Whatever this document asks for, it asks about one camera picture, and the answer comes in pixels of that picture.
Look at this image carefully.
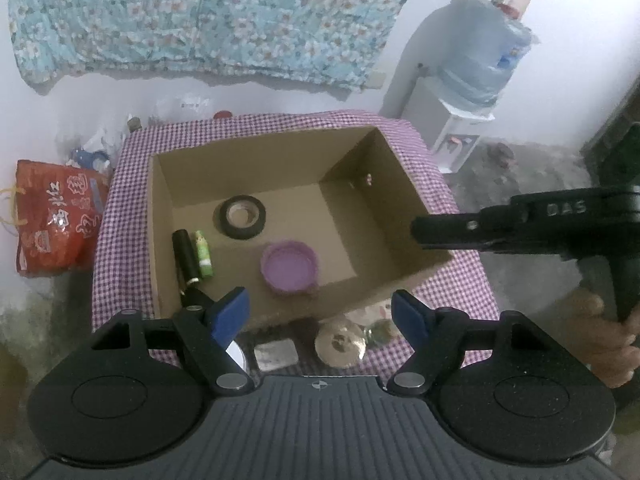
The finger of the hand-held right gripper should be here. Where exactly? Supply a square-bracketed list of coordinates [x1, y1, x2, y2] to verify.
[410, 211, 483, 252]

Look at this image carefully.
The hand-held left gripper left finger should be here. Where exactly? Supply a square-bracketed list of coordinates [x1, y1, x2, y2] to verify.
[92, 286, 251, 396]

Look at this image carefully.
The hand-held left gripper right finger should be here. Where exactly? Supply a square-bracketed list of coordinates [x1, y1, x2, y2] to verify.
[389, 289, 548, 397]

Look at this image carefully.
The green and white tube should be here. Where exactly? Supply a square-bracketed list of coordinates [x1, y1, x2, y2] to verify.
[194, 230, 216, 278]

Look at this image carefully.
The purple round lid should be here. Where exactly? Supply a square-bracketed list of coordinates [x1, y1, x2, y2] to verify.
[260, 241, 320, 297]

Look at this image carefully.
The black cylindrical tube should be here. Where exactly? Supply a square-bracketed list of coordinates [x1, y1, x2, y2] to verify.
[171, 229, 203, 306]

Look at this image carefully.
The black tape roll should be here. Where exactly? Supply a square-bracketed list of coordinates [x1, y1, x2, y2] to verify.
[219, 194, 266, 240]

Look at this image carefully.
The brown cardboard box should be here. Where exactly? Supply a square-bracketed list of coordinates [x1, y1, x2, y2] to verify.
[146, 126, 456, 333]

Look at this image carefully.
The person's right hand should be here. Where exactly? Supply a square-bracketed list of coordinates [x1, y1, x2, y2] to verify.
[570, 292, 640, 388]

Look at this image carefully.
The green glass bottle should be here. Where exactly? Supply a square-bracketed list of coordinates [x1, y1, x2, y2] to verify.
[365, 319, 396, 347]

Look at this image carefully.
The small white box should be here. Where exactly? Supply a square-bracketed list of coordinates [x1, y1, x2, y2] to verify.
[253, 339, 299, 372]

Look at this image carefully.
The round gold object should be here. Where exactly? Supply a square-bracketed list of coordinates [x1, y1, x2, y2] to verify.
[314, 319, 368, 368]

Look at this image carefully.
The white water dispenser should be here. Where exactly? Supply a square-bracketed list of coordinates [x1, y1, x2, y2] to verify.
[402, 77, 496, 175]

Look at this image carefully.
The purple checkered tablecloth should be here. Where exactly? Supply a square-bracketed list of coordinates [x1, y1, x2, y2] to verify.
[91, 109, 501, 376]

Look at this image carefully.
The red printed bag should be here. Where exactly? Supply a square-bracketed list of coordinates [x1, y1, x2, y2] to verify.
[0, 159, 110, 276]

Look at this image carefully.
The clear plastic bag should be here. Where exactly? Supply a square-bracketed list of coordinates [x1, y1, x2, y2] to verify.
[152, 92, 211, 128]

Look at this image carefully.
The blue and white packet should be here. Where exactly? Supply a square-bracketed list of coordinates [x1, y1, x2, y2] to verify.
[67, 145, 113, 171]

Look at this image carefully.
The blue floral cloth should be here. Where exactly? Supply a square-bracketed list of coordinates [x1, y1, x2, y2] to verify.
[7, 0, 451, 93]

